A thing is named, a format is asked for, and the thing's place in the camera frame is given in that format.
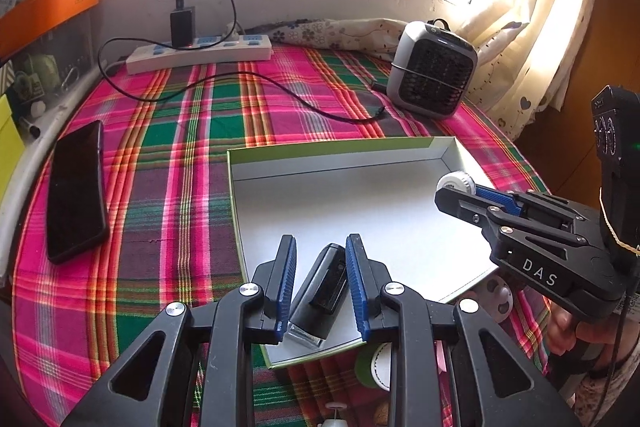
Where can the black smartphone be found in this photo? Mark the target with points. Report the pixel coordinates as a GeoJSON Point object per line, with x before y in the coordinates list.
{"type": "Point", "coordinates": [76, 214]}

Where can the green and white tray box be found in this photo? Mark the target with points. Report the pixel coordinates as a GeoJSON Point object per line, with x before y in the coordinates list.
{"type": "Point", "coordinates": [381, 189]}

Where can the yellow green box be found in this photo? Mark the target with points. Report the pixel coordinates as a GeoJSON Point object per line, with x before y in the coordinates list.
{"type": "Point", "coordinates": [11, 145]}

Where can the white panda face toy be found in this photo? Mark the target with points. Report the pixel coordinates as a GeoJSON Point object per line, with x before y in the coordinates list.
{"type": "Point", "coordinates": [495, 296]}

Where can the plaid bed cover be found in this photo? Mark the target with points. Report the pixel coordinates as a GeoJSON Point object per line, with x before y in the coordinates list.
{"type": "Point", "coordinates": [166, 138]}

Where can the small white egg-shaped knob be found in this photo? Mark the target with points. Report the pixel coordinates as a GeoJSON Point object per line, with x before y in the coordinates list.
{"type": "Point", "coordinates": [335, 420]}

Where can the floral pillow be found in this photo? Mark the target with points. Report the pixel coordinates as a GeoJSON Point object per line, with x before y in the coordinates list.
{"type": "Point", "coordinates": [377, 37]}

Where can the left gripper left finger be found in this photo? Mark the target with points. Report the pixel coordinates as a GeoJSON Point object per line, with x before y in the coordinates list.
{"type": "Point", "coordinates": [152, 382]}

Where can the heart pattern curtain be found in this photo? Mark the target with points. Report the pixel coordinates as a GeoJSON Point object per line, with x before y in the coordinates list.
{"type": "Point", "coordinates": [526, 53]}

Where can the white ribbed round cap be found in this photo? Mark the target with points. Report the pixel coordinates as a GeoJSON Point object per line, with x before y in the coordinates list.
{"type": "Point", "coordinates": [457, 180]}

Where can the grey mini heater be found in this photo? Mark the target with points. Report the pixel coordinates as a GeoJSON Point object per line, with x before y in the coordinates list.
{"type": "Point", "coordinates": [431, 70]}

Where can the black rectangular device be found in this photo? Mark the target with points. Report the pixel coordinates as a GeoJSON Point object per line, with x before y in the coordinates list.
{"type": "Point", "coordinates": [316, 304]}

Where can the black charger with cable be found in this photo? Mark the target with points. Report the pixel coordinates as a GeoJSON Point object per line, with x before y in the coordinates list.
{"type": "Point", "coordinates": [182, 36]}

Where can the person's right hand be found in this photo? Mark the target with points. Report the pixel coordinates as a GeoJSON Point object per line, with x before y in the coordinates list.
{"type": "Point", "coordinates": [564, 331]}

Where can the white power strip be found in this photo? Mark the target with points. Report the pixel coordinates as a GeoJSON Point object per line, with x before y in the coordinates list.
{"type": "Point", "coordinates": [206, 50]}

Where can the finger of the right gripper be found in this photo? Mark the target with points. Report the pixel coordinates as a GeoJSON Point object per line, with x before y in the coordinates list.
{"type": "Point", "coordinates": [520, 201]}
{"type": "Point", "coordinates": [480, 211]}

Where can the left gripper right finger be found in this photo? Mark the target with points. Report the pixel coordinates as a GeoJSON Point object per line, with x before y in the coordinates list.
{"type": "Point", "coordinates": [491, 381]}

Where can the orange box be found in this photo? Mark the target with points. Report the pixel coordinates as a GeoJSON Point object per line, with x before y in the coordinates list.
{"type": "Point", "coordinates": [31, 19]}

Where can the white disc on green base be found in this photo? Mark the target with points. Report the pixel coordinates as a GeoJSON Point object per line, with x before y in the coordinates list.
{"type": "Point", "coordinates": [373, 365]}

